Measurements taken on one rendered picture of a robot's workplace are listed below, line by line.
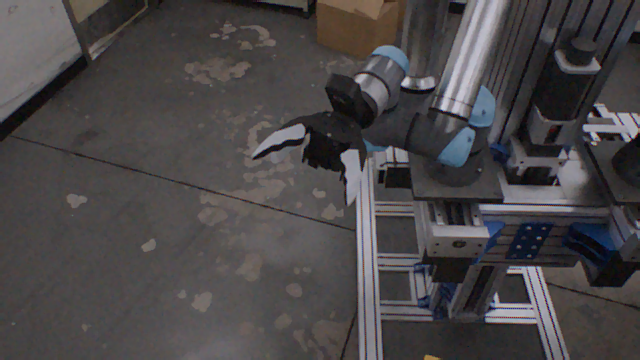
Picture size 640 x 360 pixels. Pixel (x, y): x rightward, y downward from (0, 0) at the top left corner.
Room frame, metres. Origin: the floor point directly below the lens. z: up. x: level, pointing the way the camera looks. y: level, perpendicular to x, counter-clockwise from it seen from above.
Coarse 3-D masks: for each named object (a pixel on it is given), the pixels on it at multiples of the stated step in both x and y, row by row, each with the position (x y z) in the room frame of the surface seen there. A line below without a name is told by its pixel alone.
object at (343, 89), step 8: (328, 80) 0.55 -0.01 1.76; (336, 80) 0.55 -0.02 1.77; (344, 80) 0.55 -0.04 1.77; (352, 80) 0.55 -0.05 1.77; (328, 88) 0.54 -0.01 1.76; (336, 88) 0.54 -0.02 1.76; (344, 88) 0.54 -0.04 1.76; (352, 88) 0.54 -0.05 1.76; (360, 88) 0.55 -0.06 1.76; (328, 96) 0.56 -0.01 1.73; (336, 96) 0.54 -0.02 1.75; (344, 96) 0.53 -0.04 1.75; (352, 96) 0.53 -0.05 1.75; (360, 96) 0.55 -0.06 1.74; (336, 104) 0.57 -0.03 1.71; (344, 104) 0.55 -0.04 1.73; (352, 104) 0.54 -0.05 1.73; (360, 104) 0.56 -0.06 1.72; (344, 112) 0.58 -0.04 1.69; (352, 112) 0.56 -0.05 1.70; (360, 112) 0.57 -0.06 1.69
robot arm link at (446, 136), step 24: (480, 0) 0.78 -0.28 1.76; (504, 0) 0.78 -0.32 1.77; (480, 24) 0.75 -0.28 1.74; (456, 48) 0.74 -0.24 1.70; (480, 48) 0.73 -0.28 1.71; (456, 72) 0.71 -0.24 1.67; (480, 72) 0.71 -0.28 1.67; (432, 96) 0.71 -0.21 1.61; (456, 96) 0.68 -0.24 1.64; (432, 120) 0.66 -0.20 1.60; (456, 120) 0.65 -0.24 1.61; (408, 144) 0.64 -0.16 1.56; (432, 144) 0.63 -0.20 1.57; (456, 144) 0.62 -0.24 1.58
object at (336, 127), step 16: (368, 96) 0.62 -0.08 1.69; (320, 112) 0.58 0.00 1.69; (336, 112) 0.58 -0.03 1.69; (368, 112) 0.61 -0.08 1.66; (320, 128) 0.54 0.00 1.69; (336, 128) 0.54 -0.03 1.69; (352, 128) 0.55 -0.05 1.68; (320, 144) 0.53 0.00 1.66; (336, 144) 0.51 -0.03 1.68; (304, 160) 0.55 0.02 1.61; (320, 160) 0.54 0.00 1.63; (336, 160) 0.52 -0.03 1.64
